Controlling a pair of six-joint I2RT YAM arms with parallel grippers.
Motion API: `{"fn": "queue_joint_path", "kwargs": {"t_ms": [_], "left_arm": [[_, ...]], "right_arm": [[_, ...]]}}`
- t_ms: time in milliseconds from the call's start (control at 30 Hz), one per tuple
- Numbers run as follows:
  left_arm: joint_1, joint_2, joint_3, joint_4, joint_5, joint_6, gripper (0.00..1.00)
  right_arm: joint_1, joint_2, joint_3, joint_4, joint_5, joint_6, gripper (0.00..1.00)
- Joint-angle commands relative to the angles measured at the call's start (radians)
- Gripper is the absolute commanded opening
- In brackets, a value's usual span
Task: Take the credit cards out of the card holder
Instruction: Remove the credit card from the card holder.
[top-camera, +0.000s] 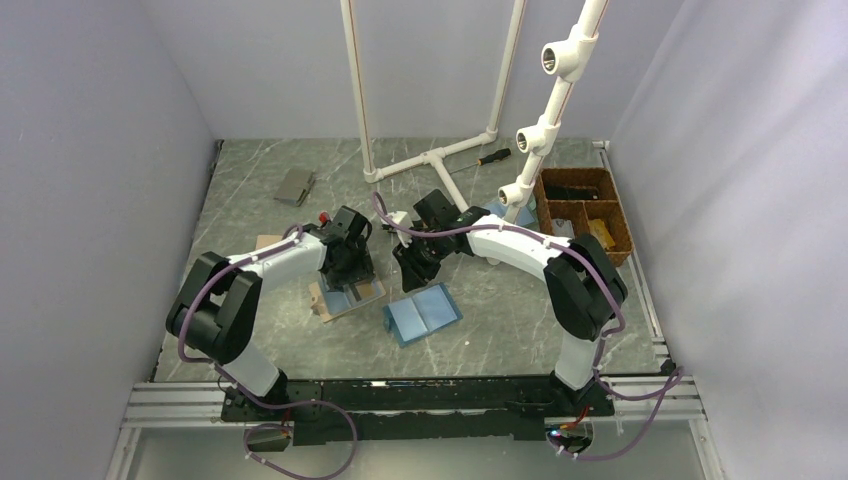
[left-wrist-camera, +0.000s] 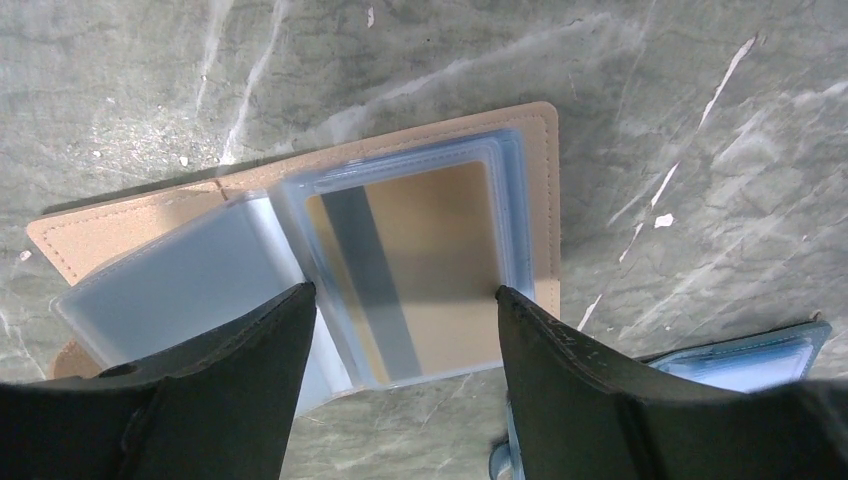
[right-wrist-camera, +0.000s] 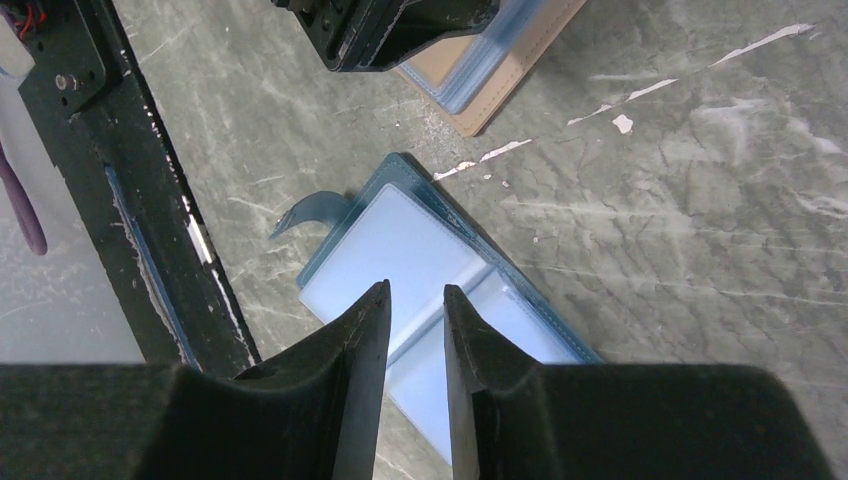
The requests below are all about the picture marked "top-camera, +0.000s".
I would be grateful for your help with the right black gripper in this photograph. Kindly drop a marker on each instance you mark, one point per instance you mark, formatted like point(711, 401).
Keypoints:
point(414, 272)

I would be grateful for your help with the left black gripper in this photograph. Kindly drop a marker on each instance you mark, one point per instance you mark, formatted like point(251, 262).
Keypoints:
point(362, 269)

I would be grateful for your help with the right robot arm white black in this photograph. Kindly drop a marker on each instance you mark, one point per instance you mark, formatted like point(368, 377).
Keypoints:
point(584, 288)

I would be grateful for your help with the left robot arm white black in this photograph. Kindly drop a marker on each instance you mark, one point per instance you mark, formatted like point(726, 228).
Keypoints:
point(213, 315)

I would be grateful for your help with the open blue card holder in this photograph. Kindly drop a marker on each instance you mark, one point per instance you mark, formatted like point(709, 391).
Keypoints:
point(420, 315)

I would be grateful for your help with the tan card holder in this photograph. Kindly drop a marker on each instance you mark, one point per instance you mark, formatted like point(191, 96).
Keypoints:
point(266, 240)

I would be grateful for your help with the grey card holder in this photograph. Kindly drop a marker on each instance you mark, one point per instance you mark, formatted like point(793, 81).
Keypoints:
point(295, 186)

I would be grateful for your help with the white card in basket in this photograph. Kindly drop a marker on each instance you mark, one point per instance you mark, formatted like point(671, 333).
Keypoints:
point(562, 228)

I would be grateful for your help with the black orange screwdriver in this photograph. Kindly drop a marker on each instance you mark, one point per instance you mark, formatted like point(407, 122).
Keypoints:
point(493, 157)

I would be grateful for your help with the black item in basket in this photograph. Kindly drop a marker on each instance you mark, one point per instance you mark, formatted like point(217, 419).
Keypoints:
point(571, 193)

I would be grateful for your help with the brown wicker basket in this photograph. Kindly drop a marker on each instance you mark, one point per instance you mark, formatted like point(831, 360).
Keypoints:
point(608, 207)

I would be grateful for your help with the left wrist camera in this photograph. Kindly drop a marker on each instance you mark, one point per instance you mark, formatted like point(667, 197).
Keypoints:
point(347, 226)

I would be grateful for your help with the white pvc pipe frame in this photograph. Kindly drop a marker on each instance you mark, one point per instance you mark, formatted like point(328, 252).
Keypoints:
point(435, 157)

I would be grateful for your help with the blue card holder behind post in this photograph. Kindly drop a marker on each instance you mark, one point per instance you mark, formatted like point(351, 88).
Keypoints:
point(525, 217)

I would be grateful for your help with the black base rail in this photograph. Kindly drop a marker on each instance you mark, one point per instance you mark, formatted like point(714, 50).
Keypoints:
point(517, 406)

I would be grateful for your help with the aluminium frame rail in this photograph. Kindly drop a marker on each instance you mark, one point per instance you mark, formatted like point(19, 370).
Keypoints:
point(663, 396)

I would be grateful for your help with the white pvc pipe post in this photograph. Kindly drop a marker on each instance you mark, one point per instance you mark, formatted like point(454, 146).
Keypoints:
point(565, 60)

